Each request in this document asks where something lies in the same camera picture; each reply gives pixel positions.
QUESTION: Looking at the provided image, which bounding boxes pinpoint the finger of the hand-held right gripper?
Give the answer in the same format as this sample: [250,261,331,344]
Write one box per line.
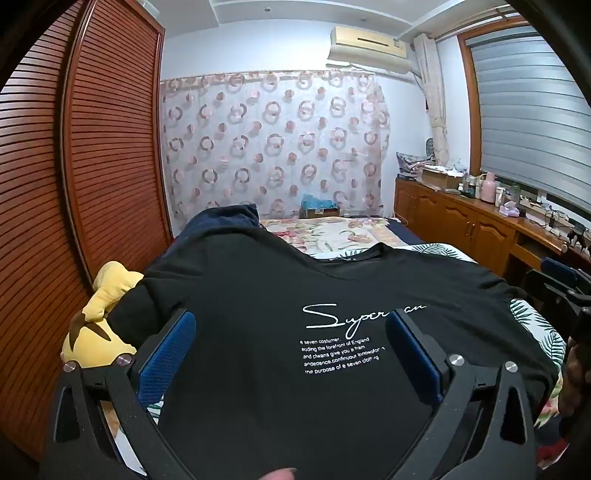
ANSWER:
[540,257,580,289]
[524,269,573,305]

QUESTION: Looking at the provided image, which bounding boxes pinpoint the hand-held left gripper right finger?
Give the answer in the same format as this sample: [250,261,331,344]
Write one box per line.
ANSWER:
[385,311,539,480]

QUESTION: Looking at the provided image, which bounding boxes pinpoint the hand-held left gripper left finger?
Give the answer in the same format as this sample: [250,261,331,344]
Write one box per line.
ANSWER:
[41,309,199,480]

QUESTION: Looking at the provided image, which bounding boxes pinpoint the black printed t-shirt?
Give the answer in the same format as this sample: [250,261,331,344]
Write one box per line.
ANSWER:
[111,224,566,480]

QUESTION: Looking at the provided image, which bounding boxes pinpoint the leaf print bedsheet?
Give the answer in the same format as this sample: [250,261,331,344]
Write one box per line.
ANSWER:
[406,242,566,416]

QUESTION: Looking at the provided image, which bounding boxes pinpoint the yellow plush toy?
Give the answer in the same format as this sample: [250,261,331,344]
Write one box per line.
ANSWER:
[62,261,146,367]

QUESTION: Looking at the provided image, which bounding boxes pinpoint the wooden cabinet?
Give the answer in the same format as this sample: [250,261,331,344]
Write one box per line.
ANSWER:
[394,178,591,282]

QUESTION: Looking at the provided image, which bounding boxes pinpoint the navy bedsheet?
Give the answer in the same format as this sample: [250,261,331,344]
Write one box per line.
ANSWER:
[385,217,426,245]

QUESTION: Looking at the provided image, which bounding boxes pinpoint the navy cloth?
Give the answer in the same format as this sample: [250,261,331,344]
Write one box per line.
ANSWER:
[148,203,264,273]

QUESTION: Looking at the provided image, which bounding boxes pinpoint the floral blanket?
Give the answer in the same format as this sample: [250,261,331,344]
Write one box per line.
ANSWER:
[259,216,393,259]

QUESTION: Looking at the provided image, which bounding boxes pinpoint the open cardboard box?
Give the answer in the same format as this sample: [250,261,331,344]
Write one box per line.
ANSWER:
[418,166,464,191]

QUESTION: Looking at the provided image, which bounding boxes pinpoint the cardboard box with blue cloth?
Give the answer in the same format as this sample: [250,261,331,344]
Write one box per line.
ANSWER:
[299,194,341,219]

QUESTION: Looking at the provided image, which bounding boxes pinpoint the beige window curtain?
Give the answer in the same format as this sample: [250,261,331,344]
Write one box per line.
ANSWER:
[413,33,451,167]

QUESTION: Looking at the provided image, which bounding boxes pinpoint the wooden louvered wardrobe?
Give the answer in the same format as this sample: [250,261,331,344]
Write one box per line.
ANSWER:
[0,0,174,462]

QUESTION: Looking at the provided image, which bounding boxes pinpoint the circle patterned curtain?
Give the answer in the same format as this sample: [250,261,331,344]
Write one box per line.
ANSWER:
[159,69,391,232]

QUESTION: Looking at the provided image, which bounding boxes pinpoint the beige air conditioner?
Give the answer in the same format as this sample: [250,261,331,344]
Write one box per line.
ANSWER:
[327,25,423,77]

